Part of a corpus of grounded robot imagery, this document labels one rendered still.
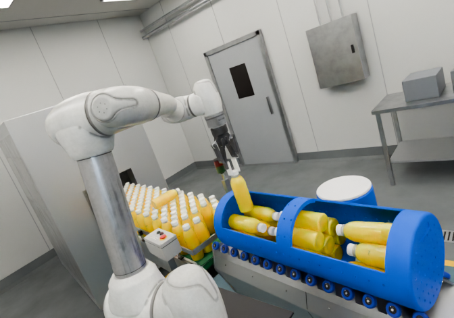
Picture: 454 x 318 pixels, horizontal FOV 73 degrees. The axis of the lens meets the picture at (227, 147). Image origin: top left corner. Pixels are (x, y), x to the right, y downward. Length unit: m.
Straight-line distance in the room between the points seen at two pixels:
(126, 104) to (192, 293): 0.53
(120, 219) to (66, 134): 0.29
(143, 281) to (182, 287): 0.15
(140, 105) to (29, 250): 4.84
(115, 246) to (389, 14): 3.99
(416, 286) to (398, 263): 0.08
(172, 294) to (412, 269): 0.65
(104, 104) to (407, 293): 0.93
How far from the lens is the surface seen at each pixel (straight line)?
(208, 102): 1.33
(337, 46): 4.36
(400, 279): 1.02
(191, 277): 0.95
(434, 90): 3.67
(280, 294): 1.47
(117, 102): 0.82
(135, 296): 1.04
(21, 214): 5.47
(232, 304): 1.25
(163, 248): 1.68
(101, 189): 0.96
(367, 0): 4.45
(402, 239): 1.02
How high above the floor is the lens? 1.80
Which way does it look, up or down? 13 degrees down
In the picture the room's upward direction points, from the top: 19 degrees counter-clockwise
